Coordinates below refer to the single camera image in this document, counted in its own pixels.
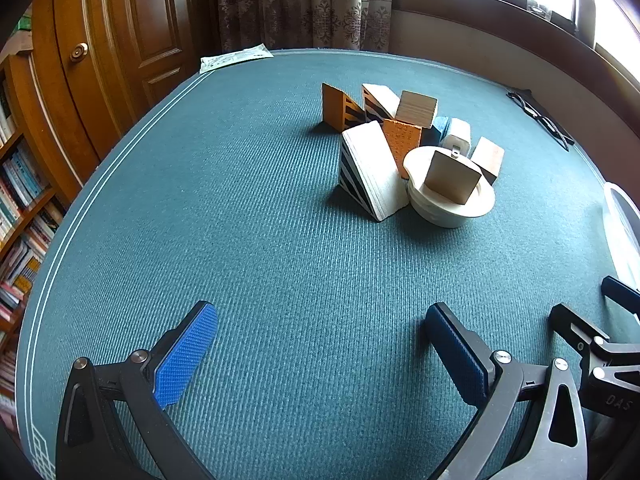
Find white paper packet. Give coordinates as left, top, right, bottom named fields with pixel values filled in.
left=199, top=45, right=274, bottom=75

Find orange dotted block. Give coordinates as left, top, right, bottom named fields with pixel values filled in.
left=382, top=119, right=423, bottom=180

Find blue block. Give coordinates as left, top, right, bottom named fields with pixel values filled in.
left=431, top=116, right=453, bottom=147

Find light wooden cube block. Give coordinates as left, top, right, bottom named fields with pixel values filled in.
left=395, top=91, right=439, bottom=129

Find pale wooden square block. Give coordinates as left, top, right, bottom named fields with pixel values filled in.
left=424, top=150, right=483, bottom=205

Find dark box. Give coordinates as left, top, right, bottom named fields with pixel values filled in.
left=575, top=0, right=598, bottom=43

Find white cylinder block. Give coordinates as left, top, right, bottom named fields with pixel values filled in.
left=442, top=118, right=472, bottom=158

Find orange striped triangular block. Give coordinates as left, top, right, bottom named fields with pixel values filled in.
left=321, top=82, right=368, bottom=133

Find rows of shelved books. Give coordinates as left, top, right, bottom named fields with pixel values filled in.
left=0, top=75, right=66, bottom=411

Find small white striped triangular block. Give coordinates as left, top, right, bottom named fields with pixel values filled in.
left=361, top=83, right=401, bottom=123

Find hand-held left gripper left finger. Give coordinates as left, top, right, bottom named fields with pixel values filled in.
left=56, top=300, right=219, bottom=480

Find brown wooden block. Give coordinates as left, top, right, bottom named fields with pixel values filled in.
left=471, top=137, right=505, bottom=186

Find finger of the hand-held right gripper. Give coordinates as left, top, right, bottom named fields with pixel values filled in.
left=548, top=303, right=612, bottom=362
left=601, top=275, right=640, bottom=319

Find black eyeglasses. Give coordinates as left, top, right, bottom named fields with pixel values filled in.
left=506, top=89, right=573, bottom=152

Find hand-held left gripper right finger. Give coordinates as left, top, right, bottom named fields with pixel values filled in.
left=425, top=302, right=588, bottom=480

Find patterned beige curtain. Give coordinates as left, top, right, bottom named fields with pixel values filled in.
left=215, top=0, right=396, bottom=53

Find wooden door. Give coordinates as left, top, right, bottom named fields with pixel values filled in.
left=30, top=0, right=221, bottom=186

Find wooden bookshelf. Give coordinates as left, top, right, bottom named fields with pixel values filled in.
left=0, top=5, right=68, bottom=421

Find white round object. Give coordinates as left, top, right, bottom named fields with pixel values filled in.
left=601, top=181, right=640, bottom=286

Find white bowl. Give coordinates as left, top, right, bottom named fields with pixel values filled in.
left=403, top=145, right=496, bottom=229

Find large white striped triangular block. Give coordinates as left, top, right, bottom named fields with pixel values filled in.
left=340, top=121, right=408, bottom=222

